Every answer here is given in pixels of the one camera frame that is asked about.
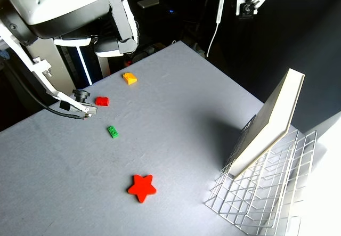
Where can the beige paperback book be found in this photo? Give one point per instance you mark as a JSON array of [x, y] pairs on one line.
[[277, 129]]

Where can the grey power bank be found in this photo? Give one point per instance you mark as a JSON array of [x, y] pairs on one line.
[[148, 3]]

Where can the orange toy brick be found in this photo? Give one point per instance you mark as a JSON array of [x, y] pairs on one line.
[[130, 78]]

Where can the red toy brick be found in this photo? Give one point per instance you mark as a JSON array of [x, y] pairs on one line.
[[102, 101]]

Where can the green toy brick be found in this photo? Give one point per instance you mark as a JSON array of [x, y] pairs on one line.
[[113, 131]]

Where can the grey table cloth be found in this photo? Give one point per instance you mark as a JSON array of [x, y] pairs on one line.
[[165, 129]]

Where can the red star block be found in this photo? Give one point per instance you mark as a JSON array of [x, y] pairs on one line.
[[142, 188]]

